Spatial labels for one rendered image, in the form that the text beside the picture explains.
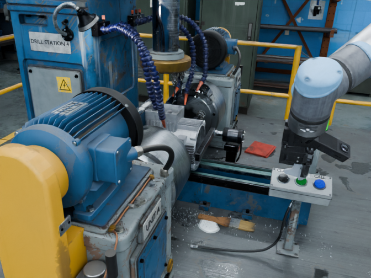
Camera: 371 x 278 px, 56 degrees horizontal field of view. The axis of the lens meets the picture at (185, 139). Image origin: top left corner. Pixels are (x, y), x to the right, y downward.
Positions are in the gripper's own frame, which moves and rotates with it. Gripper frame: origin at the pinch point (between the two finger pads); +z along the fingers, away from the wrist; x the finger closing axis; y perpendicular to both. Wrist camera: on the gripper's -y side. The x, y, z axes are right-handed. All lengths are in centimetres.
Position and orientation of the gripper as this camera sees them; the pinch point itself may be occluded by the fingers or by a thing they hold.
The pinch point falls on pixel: (302, 176)
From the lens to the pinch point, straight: 105.3
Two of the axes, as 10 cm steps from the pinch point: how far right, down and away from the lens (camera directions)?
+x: -2.7, 7.2, -6.3
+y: -9.6, -1.5, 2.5
